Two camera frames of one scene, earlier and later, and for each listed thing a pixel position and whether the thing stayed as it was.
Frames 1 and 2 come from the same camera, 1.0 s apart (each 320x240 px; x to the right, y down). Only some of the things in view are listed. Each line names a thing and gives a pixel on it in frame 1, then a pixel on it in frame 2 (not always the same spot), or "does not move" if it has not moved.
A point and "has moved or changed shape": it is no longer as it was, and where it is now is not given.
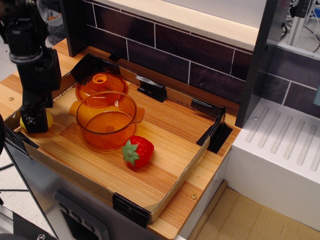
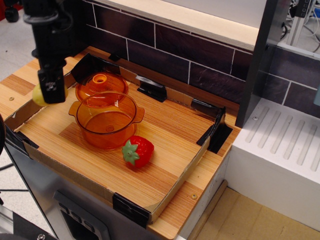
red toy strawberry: (138, 151) does not move
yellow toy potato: (49, 118) has moved or changed shape
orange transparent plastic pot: (106, 119) does not move
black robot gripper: (39, 71) to (53, 32)
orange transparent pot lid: (107, 81) does not move
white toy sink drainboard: (275, 159) does not move
